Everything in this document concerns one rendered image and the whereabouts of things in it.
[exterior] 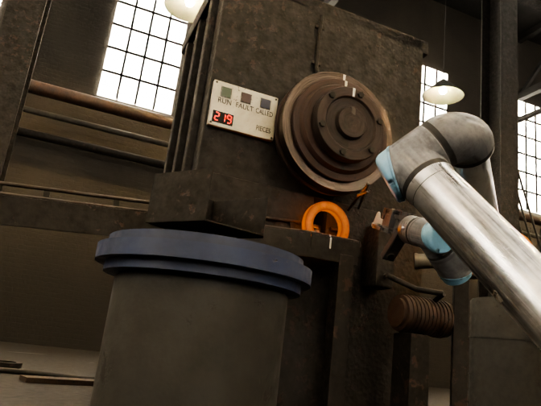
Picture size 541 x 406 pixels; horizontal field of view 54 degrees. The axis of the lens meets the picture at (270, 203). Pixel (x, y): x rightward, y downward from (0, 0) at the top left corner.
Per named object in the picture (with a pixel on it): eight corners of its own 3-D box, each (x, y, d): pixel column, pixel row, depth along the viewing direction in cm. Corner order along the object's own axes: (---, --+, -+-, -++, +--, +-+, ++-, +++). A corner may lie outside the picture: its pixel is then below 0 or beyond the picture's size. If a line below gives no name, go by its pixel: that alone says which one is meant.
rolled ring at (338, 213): (352, 206, 197) (347, 208, 200) (307, 196, 191) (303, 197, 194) (348, 255, 192) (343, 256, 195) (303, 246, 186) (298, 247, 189)
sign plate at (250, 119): (206, 125, 195) (213, 80, 200) (270, 142, 204) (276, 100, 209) (208, 122, 193) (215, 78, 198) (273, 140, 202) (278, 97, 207)
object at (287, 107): (268, 180, 190) (282, 64, 203) (378, 206, 207) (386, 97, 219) (275, 176, 185) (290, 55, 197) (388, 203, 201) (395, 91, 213)
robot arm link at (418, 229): (440, 263, 153) (423, 236, 150) (415, 254, 164) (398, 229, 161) (463, 241, 154) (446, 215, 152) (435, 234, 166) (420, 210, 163)
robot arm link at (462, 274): (485, 271, 157) (465, 241, 154) (452, 294, 158) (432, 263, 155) (470, 259, 166) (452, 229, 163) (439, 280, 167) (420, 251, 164)
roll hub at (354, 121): (307, 153, 187) (314, 82, 194) (374, 171, 197) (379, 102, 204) (314, 148, 182) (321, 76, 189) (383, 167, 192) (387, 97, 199)
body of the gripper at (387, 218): (401, 211, 181) (422, 216, 169) (394, 236, 181) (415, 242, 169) (382, 206, 178) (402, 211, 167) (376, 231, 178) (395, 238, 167)
